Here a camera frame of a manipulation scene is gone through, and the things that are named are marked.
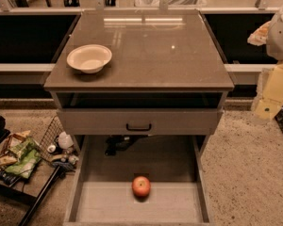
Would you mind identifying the red apple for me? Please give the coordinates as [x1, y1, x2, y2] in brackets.
[131, 176, 151, 197]

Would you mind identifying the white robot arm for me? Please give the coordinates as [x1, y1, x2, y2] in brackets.
[247, 5, 283, 61]

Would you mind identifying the grey drawer cabinet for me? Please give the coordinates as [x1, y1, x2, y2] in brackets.
[45, 10, 234, 151]

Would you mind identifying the open lower drawer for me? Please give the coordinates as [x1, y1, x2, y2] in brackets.
[63, 136, 215, 226]

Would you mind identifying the white bowl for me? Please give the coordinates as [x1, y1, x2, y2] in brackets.
[67, 44, 112, 73]

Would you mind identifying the white bottle in basket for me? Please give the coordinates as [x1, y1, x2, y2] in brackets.
[58, 131, 74, 150]

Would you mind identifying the clear plastic bin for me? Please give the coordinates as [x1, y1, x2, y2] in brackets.
[134, 0, 207, 8]

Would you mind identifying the brown snack bag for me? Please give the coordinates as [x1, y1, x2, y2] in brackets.
[0, 131, 30, 167]

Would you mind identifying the green snack bag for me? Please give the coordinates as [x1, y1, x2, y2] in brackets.
[5, 137, 41, 179]

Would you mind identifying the upper drawer with black handle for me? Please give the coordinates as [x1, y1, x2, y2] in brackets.
[58, 108, 223, 135]

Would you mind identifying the wire basket left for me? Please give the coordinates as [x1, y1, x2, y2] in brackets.
[39, 117, 79, 171]

